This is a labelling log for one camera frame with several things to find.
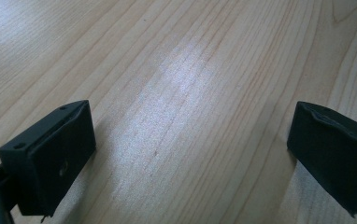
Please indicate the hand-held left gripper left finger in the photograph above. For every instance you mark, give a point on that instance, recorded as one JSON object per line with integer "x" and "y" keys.
{"x": 52, "y": 161}

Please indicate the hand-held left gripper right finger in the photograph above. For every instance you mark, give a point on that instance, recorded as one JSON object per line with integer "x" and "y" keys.
{"x": 338, "y": 161}

